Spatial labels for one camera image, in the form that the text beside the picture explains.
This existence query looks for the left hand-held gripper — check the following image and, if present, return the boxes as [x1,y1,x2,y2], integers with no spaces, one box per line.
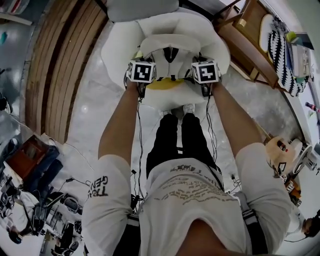
[123,55,158,99]

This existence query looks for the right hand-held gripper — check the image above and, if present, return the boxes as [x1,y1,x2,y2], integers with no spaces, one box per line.
[190,56,223,98]

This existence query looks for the white armchair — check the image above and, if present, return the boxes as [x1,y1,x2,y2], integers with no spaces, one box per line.
[100,11,231,111]

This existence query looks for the beige backpack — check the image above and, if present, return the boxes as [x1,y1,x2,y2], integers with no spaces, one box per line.
[139,33,204,82]

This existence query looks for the person's right forearm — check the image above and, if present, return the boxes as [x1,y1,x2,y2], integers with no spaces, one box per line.
[210,81,266,157]

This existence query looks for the person's left forearm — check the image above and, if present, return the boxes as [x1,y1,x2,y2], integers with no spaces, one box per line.
[97,82,141,162]

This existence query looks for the yellow round cushion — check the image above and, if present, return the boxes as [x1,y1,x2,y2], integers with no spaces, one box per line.
[145,76,186,91]

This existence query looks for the person's right white shoe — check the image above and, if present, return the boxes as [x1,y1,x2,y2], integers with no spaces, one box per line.
[182,103,196,116]

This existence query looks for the wooden low shelf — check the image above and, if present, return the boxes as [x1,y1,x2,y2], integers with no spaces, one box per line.
[211,0,284,89]

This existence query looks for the grey armchair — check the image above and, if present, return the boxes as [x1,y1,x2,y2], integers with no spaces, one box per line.
[105,0,180,23]

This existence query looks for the black white patterned bag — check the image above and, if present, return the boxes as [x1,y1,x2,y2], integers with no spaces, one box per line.
[266,18,311,98]

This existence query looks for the person's black trousers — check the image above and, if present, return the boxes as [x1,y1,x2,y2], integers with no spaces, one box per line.
[145,113,219,176]

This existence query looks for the wooden slat platform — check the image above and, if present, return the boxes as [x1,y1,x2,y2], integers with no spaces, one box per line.
[24,0,109,145]

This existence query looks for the stack of magazines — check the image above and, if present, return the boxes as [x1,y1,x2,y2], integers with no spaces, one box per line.
[289,31,315,79]

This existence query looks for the small red bottle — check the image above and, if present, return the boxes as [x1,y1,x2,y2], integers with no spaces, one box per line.
[277,140,290,154]

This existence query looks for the round wooden table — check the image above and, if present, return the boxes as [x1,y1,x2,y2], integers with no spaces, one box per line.
[264,135,304,181]

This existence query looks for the person's white t-shirt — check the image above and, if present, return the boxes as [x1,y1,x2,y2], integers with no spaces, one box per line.
[81,142,294,256]

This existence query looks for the brown wooden side table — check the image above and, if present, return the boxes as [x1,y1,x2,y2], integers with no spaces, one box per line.
[5,134,49,179]

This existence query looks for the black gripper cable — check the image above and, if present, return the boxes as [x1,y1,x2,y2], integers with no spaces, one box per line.
[205,95,223,176]
[131,96,146,216]

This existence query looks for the small black picture frame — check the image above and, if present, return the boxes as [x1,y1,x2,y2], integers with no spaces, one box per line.
[276,161,290,174]

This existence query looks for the black shoulder strap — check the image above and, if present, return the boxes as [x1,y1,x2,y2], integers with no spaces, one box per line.
[236,191,269,254]

